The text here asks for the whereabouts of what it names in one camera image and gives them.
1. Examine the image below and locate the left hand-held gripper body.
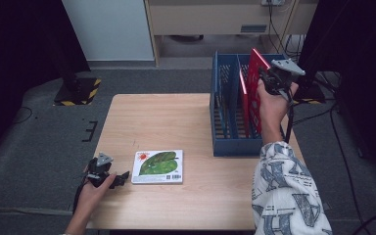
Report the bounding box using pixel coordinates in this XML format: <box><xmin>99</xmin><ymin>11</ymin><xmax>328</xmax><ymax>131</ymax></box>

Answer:
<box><xmin>85</xmin><ymin>152</ymin><xmax>116</xmax><ymax>190</ymax></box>

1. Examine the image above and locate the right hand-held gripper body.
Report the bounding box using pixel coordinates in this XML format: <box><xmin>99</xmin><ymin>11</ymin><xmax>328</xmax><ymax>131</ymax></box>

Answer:
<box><xmin>258</xmin><ymin>58</ymin><xmax>306</xmax><ymax>97</ymax></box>

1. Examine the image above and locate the red hardcover book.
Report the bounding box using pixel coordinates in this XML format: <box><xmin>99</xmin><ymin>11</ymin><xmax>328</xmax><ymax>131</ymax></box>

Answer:
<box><xmin>248</xmin><ymin>47</ymin><xmax>272</xmax><ymax>135</ymax></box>
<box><xmin>238</xmin><ymin>69</ymin><xmax>251</xmax><ymax>139</ymax></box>

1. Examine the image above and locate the white book with green leaf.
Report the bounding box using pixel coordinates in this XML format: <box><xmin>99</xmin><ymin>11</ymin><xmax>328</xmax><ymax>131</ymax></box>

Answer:
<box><xmin>130</xmin><ymin>149</ymin><xmax>184</xmax><ymax>185</ymax></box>

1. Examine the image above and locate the blue picture book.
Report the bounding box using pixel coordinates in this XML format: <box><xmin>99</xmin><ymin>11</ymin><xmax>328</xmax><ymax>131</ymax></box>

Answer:
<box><xmin>214</xmin><ymin>94</ymin><xmax>230</xmax><ymax>140</ymax></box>

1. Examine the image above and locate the blue plastic file rack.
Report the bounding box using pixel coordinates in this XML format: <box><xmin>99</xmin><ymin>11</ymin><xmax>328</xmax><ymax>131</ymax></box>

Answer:
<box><xmin>210</xmin><ymin>50</ymin><xmax>290</xmax><ymax>158</ymax></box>

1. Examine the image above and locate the person's left hand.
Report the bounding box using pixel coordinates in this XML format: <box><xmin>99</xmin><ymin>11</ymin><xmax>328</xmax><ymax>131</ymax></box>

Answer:
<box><xmin>76</xmin><ymin>172</ymin><xmax>118</xmax><ymax>217</ymax></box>

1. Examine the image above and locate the person's right hand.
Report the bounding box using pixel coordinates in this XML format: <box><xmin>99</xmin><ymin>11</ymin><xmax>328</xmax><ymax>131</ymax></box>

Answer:
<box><xmin>257</xmin><ymin>77</ymin><xmax>300</xmax><ymax>129</ymax></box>

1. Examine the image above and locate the black floor tape mark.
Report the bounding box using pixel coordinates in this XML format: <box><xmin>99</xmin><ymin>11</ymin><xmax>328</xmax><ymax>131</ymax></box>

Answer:
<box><xmin>81</xmin><ymin>120</ymin><xmax>99</xmax><ymax>143</ymax></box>

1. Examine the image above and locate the grey vent grille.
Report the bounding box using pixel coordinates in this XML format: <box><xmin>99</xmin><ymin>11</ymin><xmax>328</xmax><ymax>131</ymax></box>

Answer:
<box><xmin>240</xmin><ymin>23</ymin><xmax>268</xmax><ymax>34</ymax></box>

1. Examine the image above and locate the white power strip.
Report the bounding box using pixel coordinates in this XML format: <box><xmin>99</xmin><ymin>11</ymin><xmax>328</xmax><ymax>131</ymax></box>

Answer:
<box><xmin>260</xmin><ymin>0</ymin><xmax>286</xmax><ymax>7</ymax></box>

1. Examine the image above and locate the black curtain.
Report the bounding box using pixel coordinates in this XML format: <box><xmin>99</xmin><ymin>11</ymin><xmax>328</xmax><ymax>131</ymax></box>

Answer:
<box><xmin>295</xmin><ymin>0</ymin><xmax>376</xmax><ymax>184</ymax></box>
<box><xmin>0</xmin><ymin>0</ymin><xmax>91</xmax><ymax>165</ymax></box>

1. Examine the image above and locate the white cabinet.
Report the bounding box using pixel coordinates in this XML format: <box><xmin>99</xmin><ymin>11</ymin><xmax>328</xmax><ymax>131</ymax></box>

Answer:
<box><xmin>61</xmin><ymin>0</ymin><xmax>155</xmax><ymax>62</ymax></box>

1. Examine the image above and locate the left hand-held gripper cable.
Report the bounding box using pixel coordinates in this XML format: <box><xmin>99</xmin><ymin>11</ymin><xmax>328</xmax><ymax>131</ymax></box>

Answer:
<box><xmin>72</xmin><ymin>177</ymin><xmax>91</xmax><ymax>213</ymax></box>

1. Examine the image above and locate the tangled cable bundle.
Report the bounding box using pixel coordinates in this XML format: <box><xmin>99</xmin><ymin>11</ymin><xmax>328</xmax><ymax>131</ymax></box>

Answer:
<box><xmin>283</xmin><ymin>33</ymin><xmax>306</xmax><ymax>63</ymax></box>

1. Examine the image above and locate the black hanging cable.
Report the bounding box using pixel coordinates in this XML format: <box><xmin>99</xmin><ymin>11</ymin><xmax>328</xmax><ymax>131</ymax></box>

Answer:
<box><xmin>266</xmin><ymin>3</ymin><xmax>284</xmax><ymax>55</ymax></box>

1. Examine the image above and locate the thin black floor cable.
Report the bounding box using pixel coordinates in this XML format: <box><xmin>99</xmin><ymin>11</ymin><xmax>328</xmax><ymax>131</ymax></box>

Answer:
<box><xmin>8</xmin><ymin>106</ymin><xmax>34</xmax><ymax>127</ymax></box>

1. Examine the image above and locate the long black floor cable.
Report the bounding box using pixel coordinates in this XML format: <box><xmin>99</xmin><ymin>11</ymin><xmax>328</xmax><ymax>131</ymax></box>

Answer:
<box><xmin>329</xmin><ymin>104</ymin><xmax>365</xmax><ymax>229</ymax></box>

